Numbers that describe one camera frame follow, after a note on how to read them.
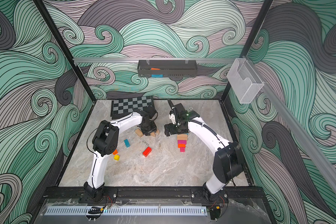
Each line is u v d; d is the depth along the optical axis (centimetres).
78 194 72
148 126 84
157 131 96
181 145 92
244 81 78
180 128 70
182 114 66
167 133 75
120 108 111
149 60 93
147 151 88
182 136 98
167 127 75
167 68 95
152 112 83
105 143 56
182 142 94
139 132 98
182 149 90
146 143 94
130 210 70
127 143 92
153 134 96
